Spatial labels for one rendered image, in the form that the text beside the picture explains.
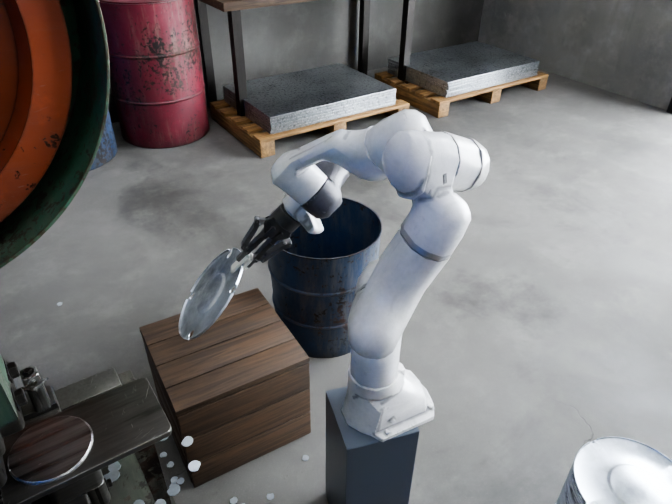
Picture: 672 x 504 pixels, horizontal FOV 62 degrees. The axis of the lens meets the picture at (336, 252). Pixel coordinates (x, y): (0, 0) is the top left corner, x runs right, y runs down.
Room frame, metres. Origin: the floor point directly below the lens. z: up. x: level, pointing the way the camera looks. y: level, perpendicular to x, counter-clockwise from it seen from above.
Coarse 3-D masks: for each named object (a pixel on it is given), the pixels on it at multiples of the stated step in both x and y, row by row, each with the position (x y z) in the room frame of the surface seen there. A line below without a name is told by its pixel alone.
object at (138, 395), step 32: (128, 384) 0.67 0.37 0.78; (64, 416) 0.59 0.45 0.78; (96, 416) 0.60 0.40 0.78; (128, 416) 0.60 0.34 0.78; (160, 416) 0.60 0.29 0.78; (32, 448) 0.53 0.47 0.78; (64, 448) 0.53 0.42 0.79; (96, 448) 0.54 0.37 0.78; (128, 448) 0.54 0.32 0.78; (32, 480) 0.48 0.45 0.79; (64, 480) 0.48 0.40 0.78; (96, 480) 0.52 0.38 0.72
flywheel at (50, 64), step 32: (0, 0) 0.92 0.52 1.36; (32, 0) 0.92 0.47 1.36; (0, 32) 0.91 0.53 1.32; (32, 32) 0.91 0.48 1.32; (64, 32) 0.93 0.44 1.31; (0, 64) 0.91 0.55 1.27; (32, 64) 0.90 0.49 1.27; (64, 64) 0.93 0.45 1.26; (0, 96) 0.90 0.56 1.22; (32, 96) 0.89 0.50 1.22; (64, 96) 0.92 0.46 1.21; (0, 128) 0.89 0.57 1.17; (32, 128) 0.88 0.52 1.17; (64, 128) 0.91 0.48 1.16; (0, 160) 0.86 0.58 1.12; (32, 160) 0.88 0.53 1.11; (0, 192) 0.84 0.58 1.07
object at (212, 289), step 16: (224, 256) 1.33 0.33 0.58; (208, 272) 1.33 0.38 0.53; (224, 272) 1.25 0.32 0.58; (240, 272) 1.18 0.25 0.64; (192, 288) 1.31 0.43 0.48; (208, 288) 1.23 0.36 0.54; (224, 288) 1.18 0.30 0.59; (192, 304) 1.24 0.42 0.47; (208, 304) 1.16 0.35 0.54; (224, 304) 1.11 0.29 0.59; (192, 320) 1.16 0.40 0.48; (208, 320) 1.10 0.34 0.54; (192, 336) 1.09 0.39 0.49
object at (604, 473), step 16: (592, 448) 0.91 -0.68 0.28; (608, 448) 0.91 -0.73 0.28; (624, 448) 0.91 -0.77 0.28; (640, 448) 0.91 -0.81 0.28; (576, 464) 0.86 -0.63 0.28; (592, 464) 0.86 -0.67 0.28; (608, 464) 0.86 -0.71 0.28; (624, 464) 0.86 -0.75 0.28; (640, 464) 0.86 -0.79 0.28; (656, 464) 0.86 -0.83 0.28; (576, 480) 0.81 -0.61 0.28; (592, 480) 0.81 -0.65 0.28; (608, 480) 0.81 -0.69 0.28; (624, 480) 0.81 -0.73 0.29; (640, 480) 0.81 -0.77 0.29; (656, 480) 0.81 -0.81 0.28; (592, 496) 0.77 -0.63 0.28; (608, 496) 0.77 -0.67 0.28; (624, 496) 0.77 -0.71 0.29; (640, 496) 0.77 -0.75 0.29; (656, 496) 0.77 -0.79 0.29
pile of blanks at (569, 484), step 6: (570, 474) 0.84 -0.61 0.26; (570, 480) 0.83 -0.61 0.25; (564, 486) 0.86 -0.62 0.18; (570, 486) 0.82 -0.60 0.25; (576, 486) 0.80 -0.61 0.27; (564, 492) 0.84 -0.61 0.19; (570, 492) 0.81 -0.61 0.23; (576, 492) 0.79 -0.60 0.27; (558, 498) 0.86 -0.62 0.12; (564, 498) 0.82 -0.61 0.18; (570, 498) 0.80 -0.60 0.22; (576, 498) 0.78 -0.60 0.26; (582, 498) 0.77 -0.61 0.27
